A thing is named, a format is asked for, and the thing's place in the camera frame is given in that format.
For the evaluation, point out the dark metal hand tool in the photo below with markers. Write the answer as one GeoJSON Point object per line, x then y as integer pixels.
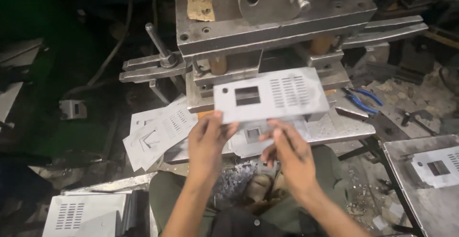
{"type": "Point", "coordinates": [416, 118]}

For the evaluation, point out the person's right hand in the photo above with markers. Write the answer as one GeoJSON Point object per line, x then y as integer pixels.
{"type": "Point", "coordinates": [294, 158]}

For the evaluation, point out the person's olive trousers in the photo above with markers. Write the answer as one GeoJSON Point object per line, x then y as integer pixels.
{"type": "Point", "coordinates": [322, 179]}

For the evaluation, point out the metal tray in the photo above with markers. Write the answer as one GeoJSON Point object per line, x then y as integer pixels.
{"type": "Point", "coordinates": [430, 208]}

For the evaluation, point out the stack of slotted white plates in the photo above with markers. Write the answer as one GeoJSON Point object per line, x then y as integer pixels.
{"type": "Point", "coordinates": [82, 215]}

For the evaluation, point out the threaded clamp bolt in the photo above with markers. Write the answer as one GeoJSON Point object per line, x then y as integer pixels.
{"type": "Point", "coordinates": [159, 45]}

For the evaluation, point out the grey plate with arrow mark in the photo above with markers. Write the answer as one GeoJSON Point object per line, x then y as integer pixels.
{"type": "Point", "coordinates": [157, 142]}

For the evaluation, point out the brown cardboard piece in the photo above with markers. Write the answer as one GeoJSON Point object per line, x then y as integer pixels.
{"type": "Point", "coordinates": [200, 4]}

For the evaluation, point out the person's left hand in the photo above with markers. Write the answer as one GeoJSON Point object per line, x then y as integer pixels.
{"type": "Point", "coordinates": [206, 147]}

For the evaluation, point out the slotted grey metal plate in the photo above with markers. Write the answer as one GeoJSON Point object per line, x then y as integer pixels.
{"type": "Point", "coordinates": [150, 117]}

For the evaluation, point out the pile of metal scraps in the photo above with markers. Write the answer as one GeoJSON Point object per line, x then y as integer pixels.
{"type": "Point", "coordinates": [233, 181]}

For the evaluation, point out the black metal stand frame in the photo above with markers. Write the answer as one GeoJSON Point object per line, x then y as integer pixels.
{"type": "Point", "coordinates": [391, 179]}

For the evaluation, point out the person's foot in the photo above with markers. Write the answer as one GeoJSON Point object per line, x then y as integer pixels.
{"type": "Point", "coordinates": [259, 188]}

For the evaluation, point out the small bent metal bracket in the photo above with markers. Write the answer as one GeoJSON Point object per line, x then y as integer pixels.
{"type": "Point", "coordinates": [73, 109]}

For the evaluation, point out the grey plate with square hole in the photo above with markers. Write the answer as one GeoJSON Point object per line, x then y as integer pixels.
{"type": "Point", "coordinates": [247, 140]}

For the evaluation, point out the punched grey metal plate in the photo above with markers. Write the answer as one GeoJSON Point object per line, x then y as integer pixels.
{"type": "Point", "coordinates": [272, 97]}

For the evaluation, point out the white plate with rectangular hole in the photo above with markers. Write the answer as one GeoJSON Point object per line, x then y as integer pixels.
{"type": "Point", "coordinates": [439, 167]}

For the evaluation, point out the steel punch press machine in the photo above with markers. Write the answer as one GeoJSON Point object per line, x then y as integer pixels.
{"type": "Point", "coordinates": [272, 29]}

